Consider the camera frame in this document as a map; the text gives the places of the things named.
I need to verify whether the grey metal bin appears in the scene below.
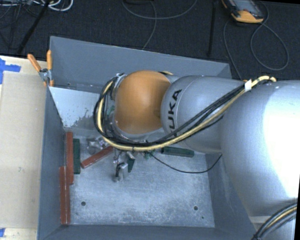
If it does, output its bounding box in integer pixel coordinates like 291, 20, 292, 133
28, 35, 276, 240

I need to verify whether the pale cardboard board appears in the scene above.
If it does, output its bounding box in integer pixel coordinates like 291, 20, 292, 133
0, 70, 54, 234

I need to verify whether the grey shiny object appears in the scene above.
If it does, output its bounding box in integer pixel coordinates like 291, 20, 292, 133
84, 135, 108, 156

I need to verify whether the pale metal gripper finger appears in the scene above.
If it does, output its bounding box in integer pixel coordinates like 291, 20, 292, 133
119, 161, 129, 180
111, 163, 123, 183

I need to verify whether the dark green flat block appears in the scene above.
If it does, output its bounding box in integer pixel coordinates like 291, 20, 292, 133
126, 157, 136, 174
160, 145, 196, 159
69, 138, 84, 175

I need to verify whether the red-brown flat block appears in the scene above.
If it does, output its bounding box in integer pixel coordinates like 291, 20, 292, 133
53, 165, 77, 226
80, 143, 114, 172
60, 131, 80, 186

